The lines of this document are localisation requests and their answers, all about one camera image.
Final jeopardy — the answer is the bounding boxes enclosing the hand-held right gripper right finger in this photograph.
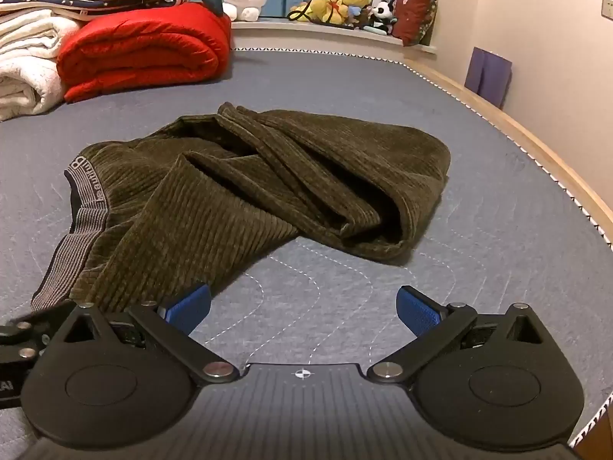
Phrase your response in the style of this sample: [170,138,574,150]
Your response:
[366,286,552,386]

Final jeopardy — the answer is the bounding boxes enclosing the purple folded mat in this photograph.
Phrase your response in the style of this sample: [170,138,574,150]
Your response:
[464,47,513,109]

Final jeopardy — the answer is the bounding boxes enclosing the navy star-print blanket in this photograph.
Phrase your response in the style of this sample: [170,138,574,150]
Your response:
[0,0,188,22]

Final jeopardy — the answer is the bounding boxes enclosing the yellow bear plush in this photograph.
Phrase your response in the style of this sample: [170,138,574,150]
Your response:
[287,0,346,26]

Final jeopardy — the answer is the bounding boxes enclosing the panda plush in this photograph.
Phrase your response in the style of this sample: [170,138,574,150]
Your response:
[371,1,398,34]

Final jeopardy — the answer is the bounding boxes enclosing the grey quilted mattress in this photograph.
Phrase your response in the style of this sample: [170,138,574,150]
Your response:
[0,48,613,447]

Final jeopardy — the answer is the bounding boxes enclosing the white window sill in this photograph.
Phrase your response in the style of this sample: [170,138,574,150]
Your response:
[230,18,438,54]

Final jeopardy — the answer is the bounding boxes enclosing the white mushroom plush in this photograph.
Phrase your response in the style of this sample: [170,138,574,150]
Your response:
[221,0,268,22]

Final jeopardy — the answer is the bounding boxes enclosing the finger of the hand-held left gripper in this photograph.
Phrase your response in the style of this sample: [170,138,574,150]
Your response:
[0,303,74,366]

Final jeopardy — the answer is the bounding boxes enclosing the wooden bed frame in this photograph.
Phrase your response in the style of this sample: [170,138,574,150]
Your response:
[402,56,613,460]

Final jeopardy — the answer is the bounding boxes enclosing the red cushion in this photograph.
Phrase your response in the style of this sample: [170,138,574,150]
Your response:
[392,0,439,47]

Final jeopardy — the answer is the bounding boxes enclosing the white folded blanket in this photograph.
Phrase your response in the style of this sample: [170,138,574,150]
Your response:
[0,7,80,122]

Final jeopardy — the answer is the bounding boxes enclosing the red folded quilt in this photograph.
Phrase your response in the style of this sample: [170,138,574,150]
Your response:
[56,2,232,104]

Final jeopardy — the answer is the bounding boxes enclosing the olive corduroy pants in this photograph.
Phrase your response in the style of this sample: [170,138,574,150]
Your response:
[31,102,452,314]

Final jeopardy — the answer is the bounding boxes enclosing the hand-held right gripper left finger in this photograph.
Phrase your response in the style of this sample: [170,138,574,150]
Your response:
[57,284,240,387]

